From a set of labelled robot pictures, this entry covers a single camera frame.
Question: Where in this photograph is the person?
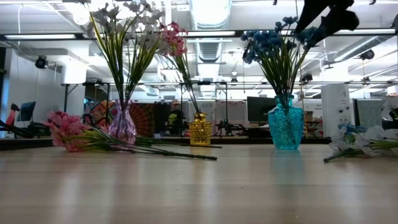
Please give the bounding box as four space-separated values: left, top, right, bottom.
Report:
166 99 187 136

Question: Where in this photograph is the blue glass vase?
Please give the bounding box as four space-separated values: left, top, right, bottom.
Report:
267 94 305 151

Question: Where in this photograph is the black flat monitor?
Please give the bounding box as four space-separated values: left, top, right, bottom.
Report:
247 96 277 123

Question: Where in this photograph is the purple glass vase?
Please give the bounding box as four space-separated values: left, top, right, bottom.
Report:
108 99 137 147

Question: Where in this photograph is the silver ventilation duct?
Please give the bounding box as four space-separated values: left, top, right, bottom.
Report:
188 0 233 63

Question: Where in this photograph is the black aluminium table frame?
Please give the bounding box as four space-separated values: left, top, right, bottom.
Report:
0 136 332 151

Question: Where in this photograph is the yellow glass vase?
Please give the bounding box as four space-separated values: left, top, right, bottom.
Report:
188 112 213 146

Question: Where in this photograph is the blue-lit monitor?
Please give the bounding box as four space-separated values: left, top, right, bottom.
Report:
17 101 37 122

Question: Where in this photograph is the black-legged high table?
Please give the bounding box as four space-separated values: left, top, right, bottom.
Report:
62 82 111 125

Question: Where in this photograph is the grey partition panel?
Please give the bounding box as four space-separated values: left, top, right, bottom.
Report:
353 98 388 128

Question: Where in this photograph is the colourful patterned tapestry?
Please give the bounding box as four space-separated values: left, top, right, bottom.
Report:
83 99 156 138

